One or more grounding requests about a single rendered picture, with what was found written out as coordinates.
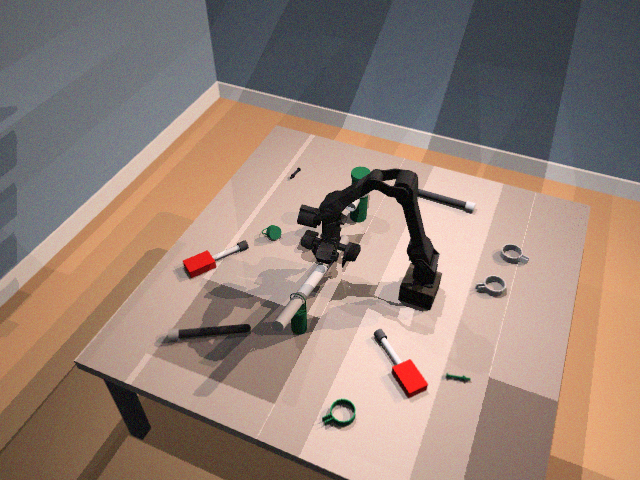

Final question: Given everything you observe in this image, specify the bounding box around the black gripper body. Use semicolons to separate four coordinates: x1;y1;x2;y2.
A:
301;230;361;262

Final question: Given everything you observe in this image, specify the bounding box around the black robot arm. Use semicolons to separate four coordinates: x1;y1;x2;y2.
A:
297;168;440;288

